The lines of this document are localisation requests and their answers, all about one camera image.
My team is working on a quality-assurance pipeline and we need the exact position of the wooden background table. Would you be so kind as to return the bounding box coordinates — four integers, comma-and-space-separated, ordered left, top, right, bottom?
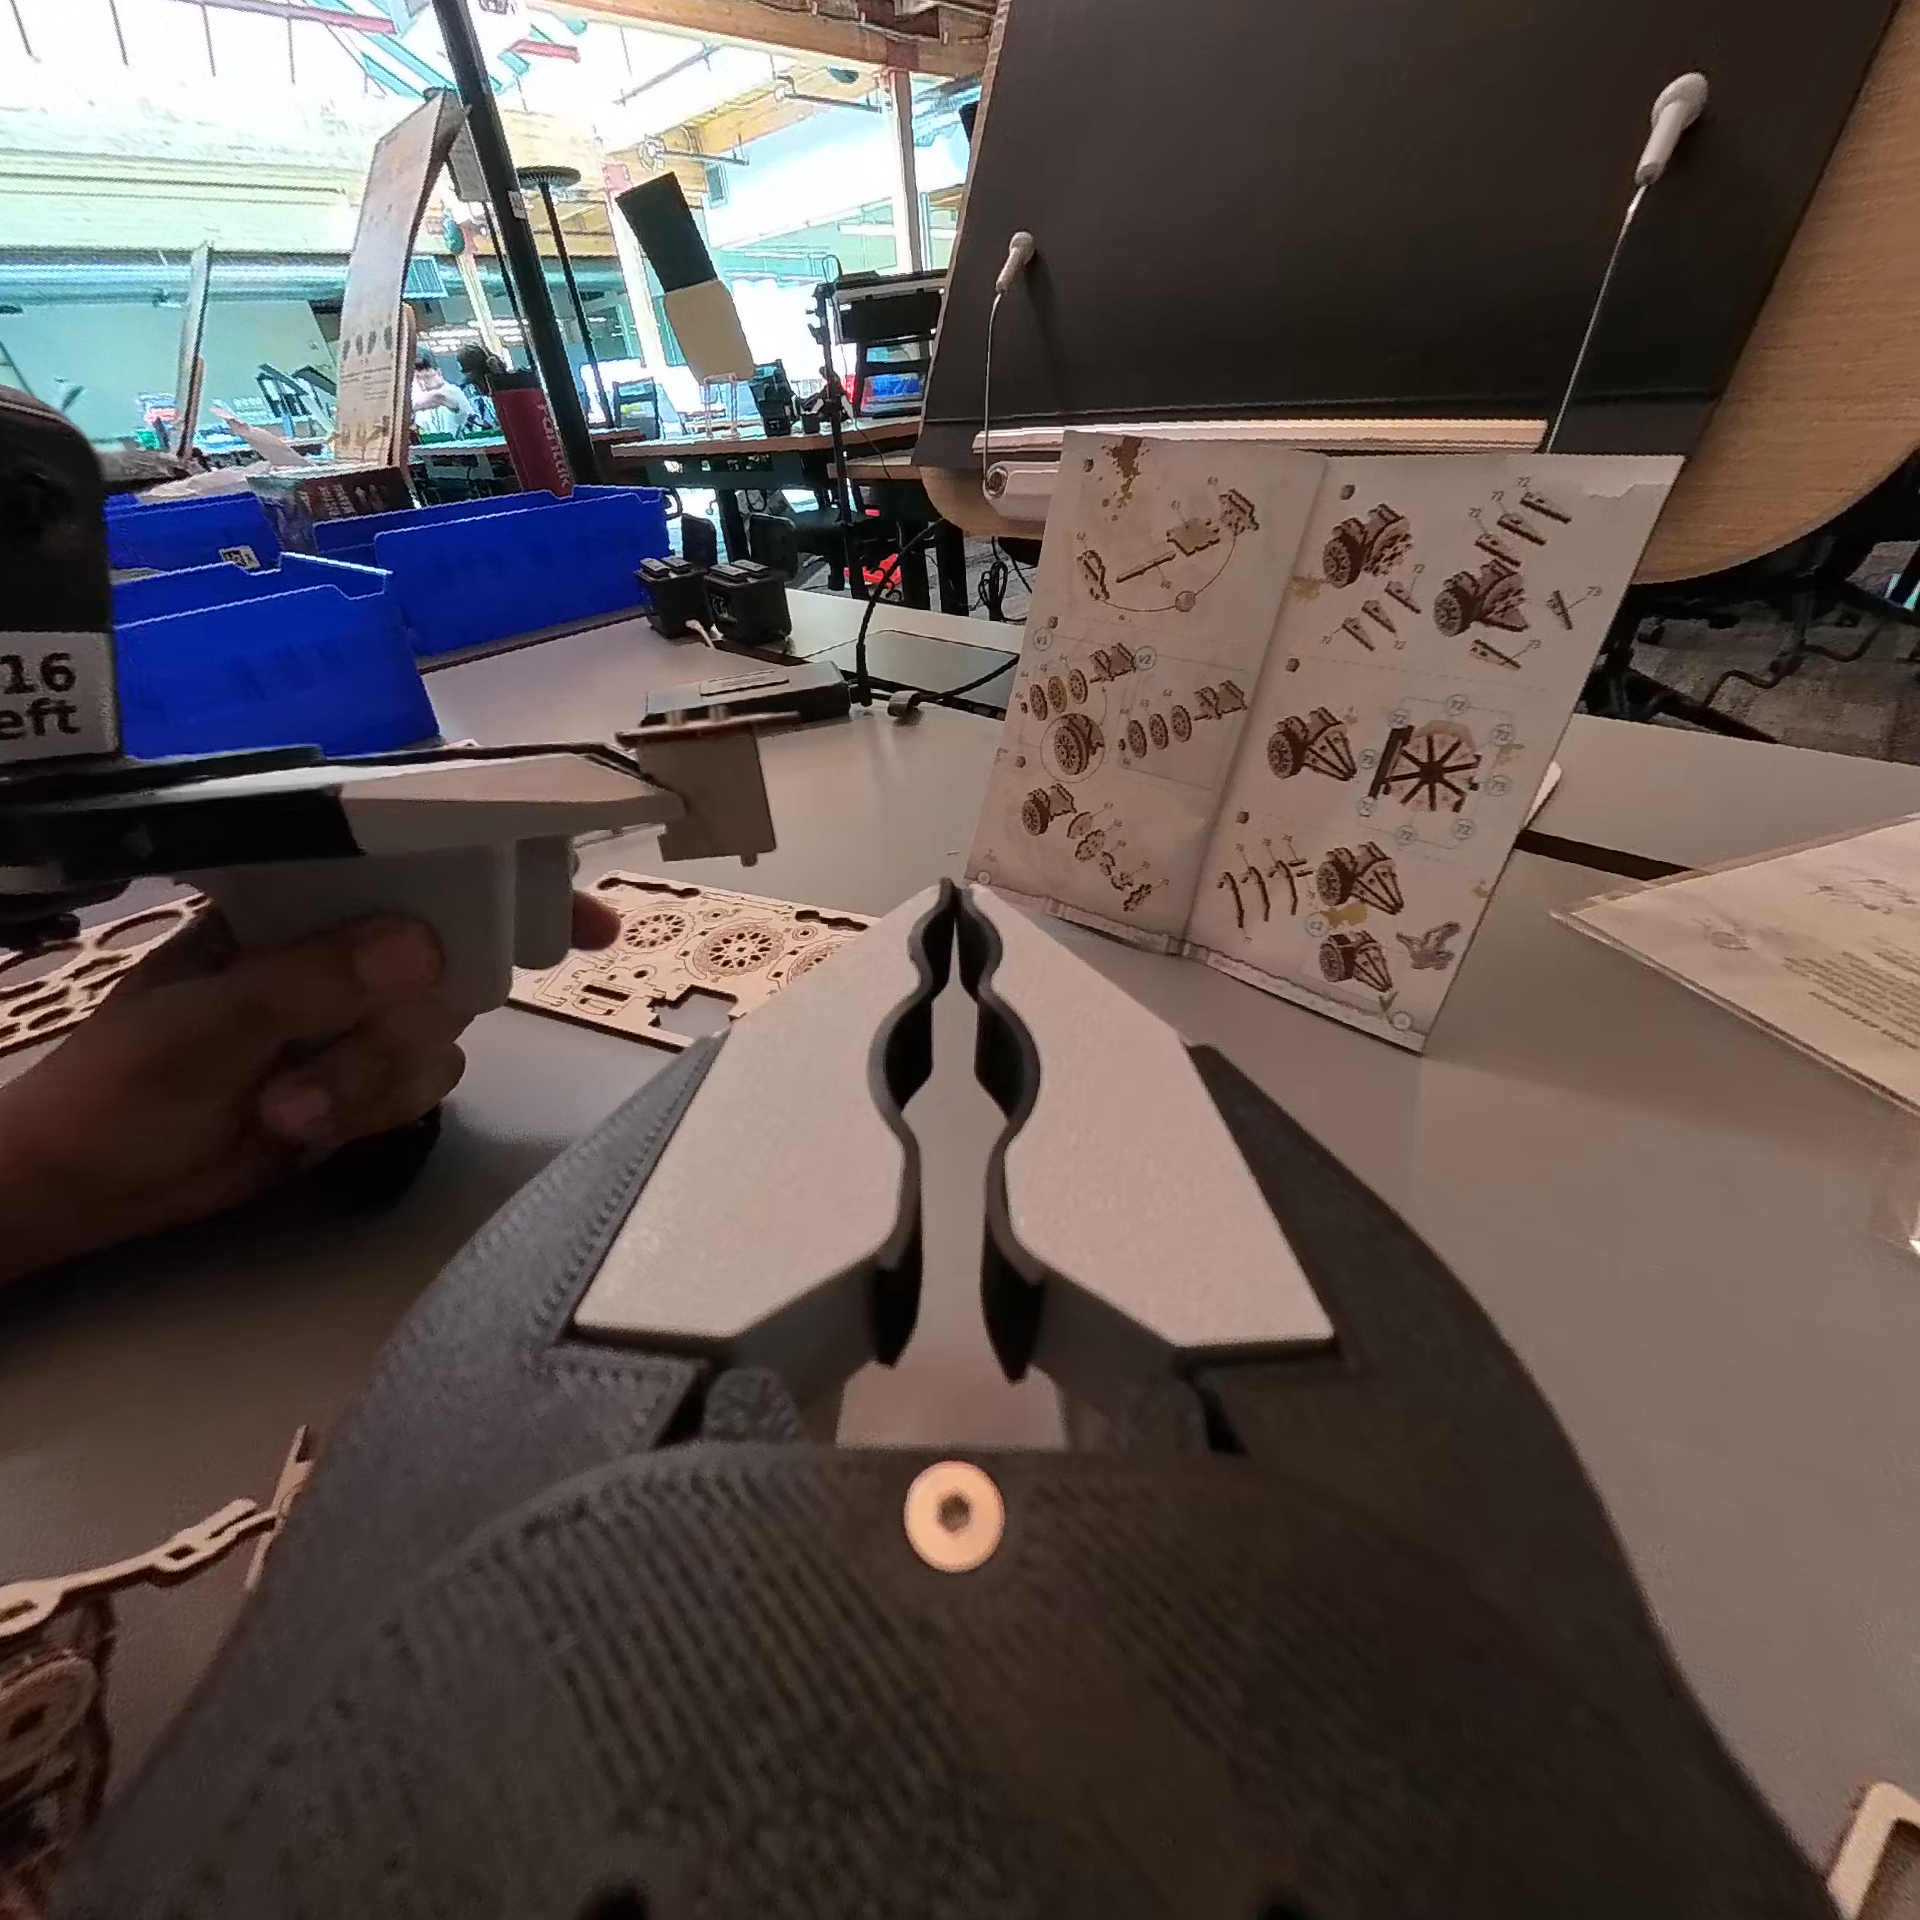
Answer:
609, 416, 923, 459

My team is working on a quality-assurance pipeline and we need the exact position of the wooden mechanical model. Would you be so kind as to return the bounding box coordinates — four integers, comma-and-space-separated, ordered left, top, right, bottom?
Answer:
0, 1423, 317, 1869

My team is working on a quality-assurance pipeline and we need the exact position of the grey desk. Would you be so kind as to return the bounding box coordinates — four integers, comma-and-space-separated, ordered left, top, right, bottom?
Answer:
0, 584, 1920, 1920

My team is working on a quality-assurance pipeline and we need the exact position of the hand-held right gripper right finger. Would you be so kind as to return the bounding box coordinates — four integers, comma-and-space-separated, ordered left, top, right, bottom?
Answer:
967, 885, 1338, 1374

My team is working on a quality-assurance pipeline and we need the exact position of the black support pillar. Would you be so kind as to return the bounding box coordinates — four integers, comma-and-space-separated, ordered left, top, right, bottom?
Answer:
433, 0, 601, 442

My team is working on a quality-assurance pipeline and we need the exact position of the standing sign board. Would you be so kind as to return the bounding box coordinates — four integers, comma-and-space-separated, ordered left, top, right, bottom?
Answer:
614, 171, 754, 389

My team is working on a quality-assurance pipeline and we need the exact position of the clear plastic bag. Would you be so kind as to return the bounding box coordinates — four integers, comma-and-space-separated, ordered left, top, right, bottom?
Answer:
1551, 814, 1920, 1113

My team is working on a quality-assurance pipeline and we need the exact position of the wooden puzzle sheet with wheels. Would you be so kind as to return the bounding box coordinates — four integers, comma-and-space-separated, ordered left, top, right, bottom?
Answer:
510, 871, 879, 1051

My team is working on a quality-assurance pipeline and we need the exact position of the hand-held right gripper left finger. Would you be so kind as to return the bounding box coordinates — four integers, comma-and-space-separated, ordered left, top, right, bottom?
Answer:
573, 878, 963, 1374

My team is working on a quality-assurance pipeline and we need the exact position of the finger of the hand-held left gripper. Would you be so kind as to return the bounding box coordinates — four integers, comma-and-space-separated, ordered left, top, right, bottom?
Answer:
333, 749, 693, 866

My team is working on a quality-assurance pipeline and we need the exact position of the blue plastic bin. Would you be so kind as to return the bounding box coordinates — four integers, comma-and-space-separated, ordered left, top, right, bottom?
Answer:
111, 551, 443, 760
306, 483, 676, 655
102, 491, 289, 575

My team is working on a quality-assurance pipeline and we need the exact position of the red water bottle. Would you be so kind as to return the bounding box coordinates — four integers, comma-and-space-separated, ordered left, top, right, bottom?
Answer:
495, 373, 578, 495

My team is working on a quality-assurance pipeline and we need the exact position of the dark flat pad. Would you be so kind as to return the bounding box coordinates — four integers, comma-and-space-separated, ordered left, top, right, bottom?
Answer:
831, 625, 1028, 705

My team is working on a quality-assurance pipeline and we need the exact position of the black panel with wooden rim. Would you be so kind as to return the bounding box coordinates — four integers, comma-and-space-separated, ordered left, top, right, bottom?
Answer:
913, 0, 1920, 587

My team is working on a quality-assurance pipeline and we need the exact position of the person's left hand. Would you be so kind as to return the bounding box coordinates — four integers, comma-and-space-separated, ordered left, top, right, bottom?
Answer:
0, 903, 470, 1283

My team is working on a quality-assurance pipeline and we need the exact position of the dark cardboard box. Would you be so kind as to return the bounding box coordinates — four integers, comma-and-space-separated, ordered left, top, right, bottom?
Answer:
247, 461, 414, 557

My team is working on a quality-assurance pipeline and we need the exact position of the tall wooden display board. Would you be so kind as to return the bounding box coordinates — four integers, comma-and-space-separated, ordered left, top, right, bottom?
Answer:
333, 96, 466, 459

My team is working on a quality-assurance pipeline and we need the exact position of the black cable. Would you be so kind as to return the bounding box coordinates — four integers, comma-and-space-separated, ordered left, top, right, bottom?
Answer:
847, 554, 1021, 713

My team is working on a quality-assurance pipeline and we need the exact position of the model instruction booklet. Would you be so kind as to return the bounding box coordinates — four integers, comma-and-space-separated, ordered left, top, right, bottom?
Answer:
965, 427, 1689, 1051

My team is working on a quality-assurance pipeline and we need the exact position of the black power adapter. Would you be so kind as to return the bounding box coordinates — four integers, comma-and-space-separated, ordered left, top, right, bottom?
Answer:
642, 662, 854, 735

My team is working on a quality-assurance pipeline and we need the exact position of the black tripod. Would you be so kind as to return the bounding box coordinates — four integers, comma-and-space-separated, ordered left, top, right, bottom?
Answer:
810, 277, 876, 587

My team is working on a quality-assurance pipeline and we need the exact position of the background computer monitor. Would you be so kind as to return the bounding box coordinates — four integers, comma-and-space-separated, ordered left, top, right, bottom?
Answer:
831, 270, 947, 423

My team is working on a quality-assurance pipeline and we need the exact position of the tabbed wooden puzzle piece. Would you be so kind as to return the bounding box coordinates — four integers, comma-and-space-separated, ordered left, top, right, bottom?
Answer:
657, 730, 781, 867

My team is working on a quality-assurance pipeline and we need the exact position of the wooden puzzle sheet with cutouts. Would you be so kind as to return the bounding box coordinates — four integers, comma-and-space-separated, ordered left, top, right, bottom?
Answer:
0, 890, 220, 1051

